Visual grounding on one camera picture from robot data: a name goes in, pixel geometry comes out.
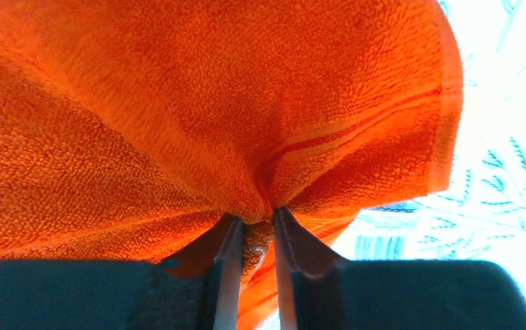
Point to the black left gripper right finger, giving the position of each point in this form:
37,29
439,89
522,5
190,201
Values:
319,289

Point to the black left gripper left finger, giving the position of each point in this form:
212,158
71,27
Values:
196,288

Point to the orange red towel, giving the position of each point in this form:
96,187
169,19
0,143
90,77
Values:
127,128

